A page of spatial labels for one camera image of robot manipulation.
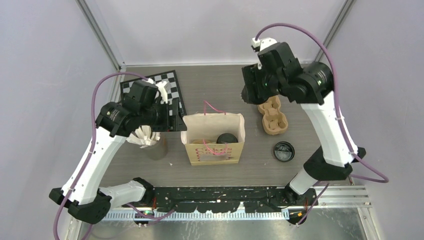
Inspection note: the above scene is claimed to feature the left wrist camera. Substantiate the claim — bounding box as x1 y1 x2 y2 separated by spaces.
147 78 171 104

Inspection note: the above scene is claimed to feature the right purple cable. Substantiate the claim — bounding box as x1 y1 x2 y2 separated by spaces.
253 23 390 228

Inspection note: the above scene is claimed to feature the black white chessboard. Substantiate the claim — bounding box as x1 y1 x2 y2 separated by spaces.
120 70 187 116

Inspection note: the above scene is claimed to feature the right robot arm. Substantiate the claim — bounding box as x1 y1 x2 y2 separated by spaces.
241 38 366 205

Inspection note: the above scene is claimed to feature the black cup lid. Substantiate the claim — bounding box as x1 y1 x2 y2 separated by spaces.
273 141 295 162
216 133 239 145

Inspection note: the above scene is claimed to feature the purple cable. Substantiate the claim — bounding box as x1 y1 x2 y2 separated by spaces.
253 23 390 228
52 72 176 240

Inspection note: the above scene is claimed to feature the brown cardboard cup carrier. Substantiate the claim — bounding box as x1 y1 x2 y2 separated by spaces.
257 95 289 136

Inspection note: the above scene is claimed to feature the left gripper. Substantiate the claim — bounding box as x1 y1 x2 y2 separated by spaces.
140 98 187 132

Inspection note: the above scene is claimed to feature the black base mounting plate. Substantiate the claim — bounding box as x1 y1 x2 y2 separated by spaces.
145 185 319 215

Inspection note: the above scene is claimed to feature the silver tin can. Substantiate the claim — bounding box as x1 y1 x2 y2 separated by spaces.
143 136 168 161

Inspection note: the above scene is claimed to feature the paper cakes gift bag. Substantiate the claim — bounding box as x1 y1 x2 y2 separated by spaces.
180 100 246 166

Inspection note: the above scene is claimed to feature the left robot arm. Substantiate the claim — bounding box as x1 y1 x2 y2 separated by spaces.
49 80 187 225

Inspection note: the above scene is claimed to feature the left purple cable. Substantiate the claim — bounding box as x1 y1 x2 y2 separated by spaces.
52 72 176 240

